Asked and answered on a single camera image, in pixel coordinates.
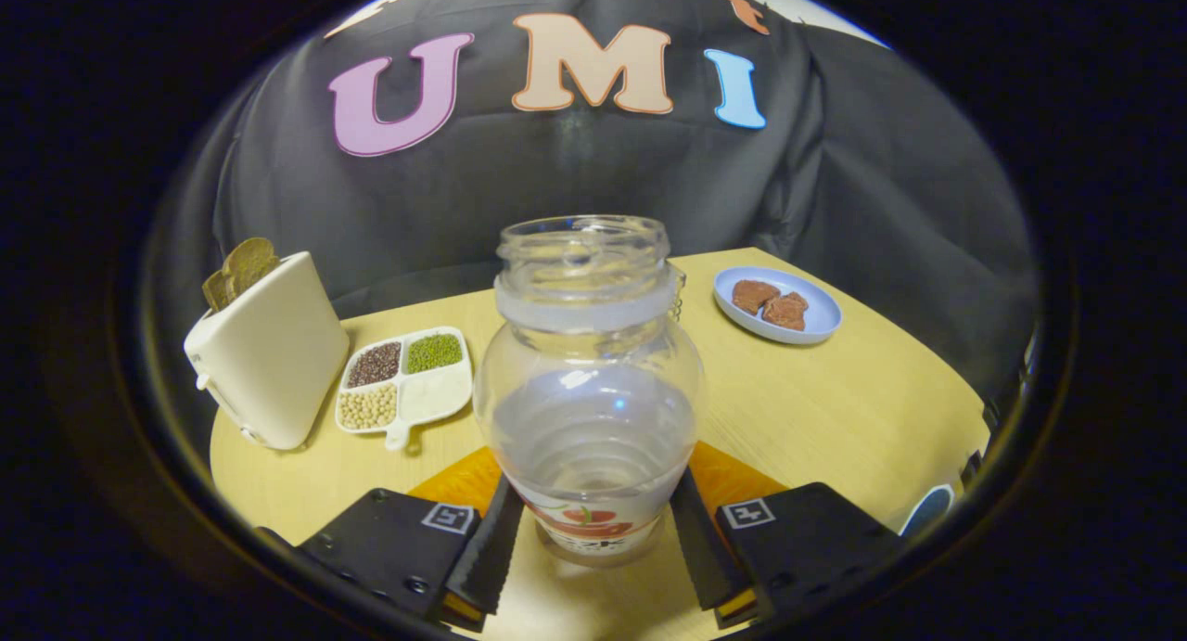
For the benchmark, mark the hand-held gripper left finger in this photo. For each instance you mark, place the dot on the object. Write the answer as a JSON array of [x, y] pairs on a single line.
[[491, 548]]

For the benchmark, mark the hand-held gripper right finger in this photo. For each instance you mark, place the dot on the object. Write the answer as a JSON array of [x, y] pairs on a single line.
[[700, 539]]

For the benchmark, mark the clear juice bottle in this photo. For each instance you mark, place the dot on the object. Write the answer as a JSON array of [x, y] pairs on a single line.
[[593, 418]]

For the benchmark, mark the blue speckled cup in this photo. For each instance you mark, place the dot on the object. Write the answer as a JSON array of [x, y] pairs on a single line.
[[927, 511]]

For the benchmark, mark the white divided tray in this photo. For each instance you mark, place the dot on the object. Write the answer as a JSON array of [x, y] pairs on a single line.
[[399, 435]]

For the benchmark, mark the pile of white rice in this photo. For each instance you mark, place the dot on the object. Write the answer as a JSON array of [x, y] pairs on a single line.
[[436, 395]]

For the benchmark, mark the wooden table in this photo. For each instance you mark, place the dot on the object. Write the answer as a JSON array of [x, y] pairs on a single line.
[[835, 409]]

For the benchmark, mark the pile of beige beans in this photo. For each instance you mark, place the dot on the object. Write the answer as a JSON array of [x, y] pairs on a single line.
[[368, 407]]

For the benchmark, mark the pile of green beans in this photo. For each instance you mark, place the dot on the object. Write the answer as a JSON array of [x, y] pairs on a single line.
[[433, 352]]

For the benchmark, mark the pile of dark beans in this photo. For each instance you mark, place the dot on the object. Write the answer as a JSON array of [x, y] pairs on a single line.
[[375, 364]]

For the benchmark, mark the brown meat piece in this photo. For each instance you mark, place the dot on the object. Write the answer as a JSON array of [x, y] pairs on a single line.
[[753, 295], [786, 311]]

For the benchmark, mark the small ribbed glass jar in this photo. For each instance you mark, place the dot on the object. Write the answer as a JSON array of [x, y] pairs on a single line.
[[680, 288]]

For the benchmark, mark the light blue plate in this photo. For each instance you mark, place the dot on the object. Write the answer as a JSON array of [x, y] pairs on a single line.
[[825, 321]]

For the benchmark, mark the white toaster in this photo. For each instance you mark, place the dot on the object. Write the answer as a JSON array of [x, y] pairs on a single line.
[[278, 353]]

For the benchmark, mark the brown toast slice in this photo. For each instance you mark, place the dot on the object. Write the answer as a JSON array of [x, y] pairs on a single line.
[[250, 256], [215, 290]]

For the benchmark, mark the black backdrop cloth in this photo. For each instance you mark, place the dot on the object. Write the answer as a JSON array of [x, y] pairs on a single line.
[[835, 177]]

